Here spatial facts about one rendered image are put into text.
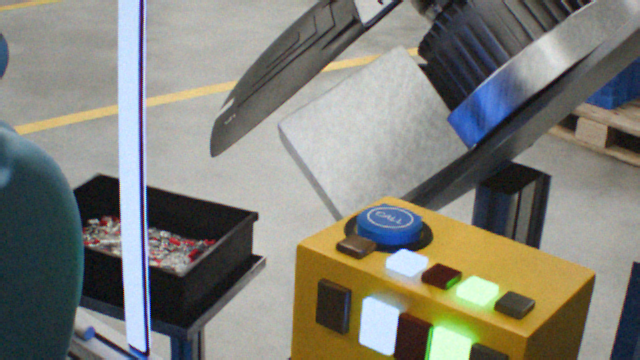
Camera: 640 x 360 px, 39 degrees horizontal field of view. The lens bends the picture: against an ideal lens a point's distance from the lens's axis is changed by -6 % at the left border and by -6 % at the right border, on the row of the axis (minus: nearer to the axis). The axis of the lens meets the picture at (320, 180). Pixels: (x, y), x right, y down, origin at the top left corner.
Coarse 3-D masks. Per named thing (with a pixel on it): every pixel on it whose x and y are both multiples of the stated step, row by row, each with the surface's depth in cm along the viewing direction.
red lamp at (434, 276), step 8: (440, 264) 55; (424, 272) 54; (432, 272) 54; (440, 272) 54; (448, 272) 54; (456, 272) 54; (424, 280) 54; (432, 280) 53; (440, 280) 53; (448, 280) 53; (456, 280) 54; (440, 288) 53; (448, 288) 53
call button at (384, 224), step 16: (368, 208) 60; (384, 208) 60; (400, 208) 60; (368, 224) 58; (384, 224) 58; (400, 224) 58; (416, 224) 58; (384, 240) 58; (400, 240) 58; (416, 240) 58
